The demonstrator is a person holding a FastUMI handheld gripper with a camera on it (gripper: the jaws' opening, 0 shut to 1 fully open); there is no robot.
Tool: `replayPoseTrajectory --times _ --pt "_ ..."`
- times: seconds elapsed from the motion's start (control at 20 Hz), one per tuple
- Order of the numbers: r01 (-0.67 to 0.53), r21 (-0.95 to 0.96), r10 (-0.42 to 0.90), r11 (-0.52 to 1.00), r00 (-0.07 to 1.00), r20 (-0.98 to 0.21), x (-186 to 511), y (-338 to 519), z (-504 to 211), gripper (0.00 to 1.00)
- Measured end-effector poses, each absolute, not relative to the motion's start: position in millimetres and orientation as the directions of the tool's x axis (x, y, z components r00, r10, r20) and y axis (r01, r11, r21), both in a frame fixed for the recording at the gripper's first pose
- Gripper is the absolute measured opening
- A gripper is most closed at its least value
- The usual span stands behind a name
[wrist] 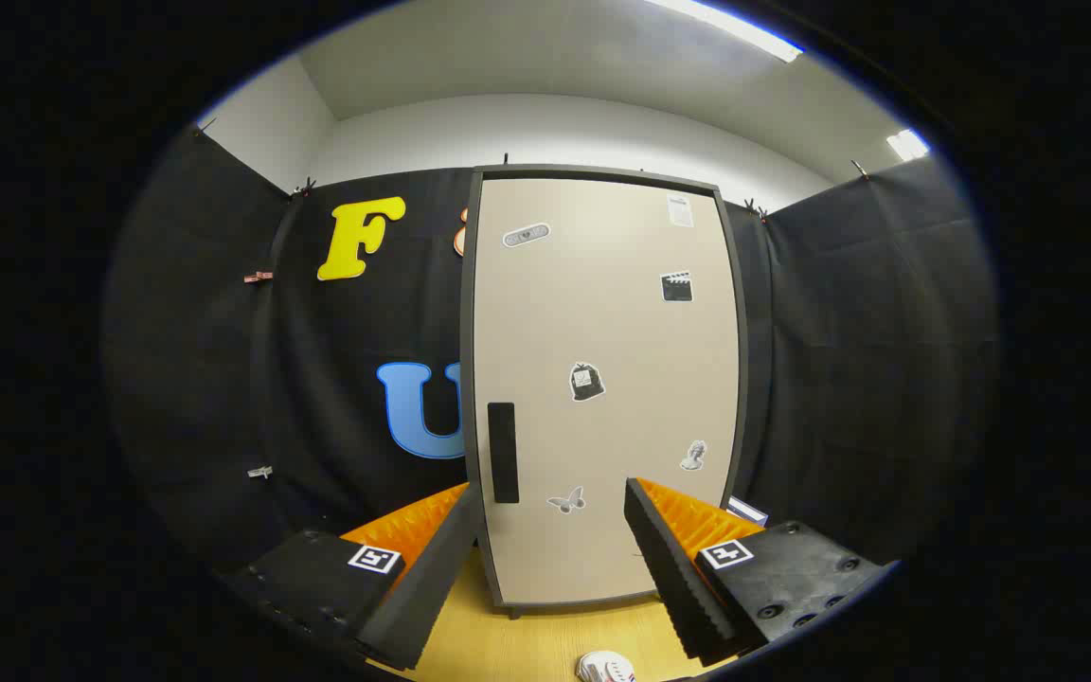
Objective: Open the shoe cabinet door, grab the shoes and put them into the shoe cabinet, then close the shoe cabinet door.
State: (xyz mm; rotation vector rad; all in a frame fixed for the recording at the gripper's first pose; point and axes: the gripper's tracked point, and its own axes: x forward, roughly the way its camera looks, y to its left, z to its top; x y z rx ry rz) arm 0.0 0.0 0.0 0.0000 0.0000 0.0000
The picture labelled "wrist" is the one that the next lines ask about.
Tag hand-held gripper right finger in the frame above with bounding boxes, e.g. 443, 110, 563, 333
623, 476, 897, 669

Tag beige shoe cabinet door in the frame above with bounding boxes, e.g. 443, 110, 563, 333
473, 176, 742, 607

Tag white shoe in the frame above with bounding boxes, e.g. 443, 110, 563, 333
577, 651, 638, 682

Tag grey shoe cabinet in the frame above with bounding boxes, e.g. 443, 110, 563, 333
458, 163, 751, 621

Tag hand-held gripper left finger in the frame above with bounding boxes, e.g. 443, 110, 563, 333
224, 481, 485, 673

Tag black backdrop cloth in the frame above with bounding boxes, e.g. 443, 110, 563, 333
100, 123, 999, 588

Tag long ceiling light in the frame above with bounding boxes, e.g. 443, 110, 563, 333
645, 0, 804, 63

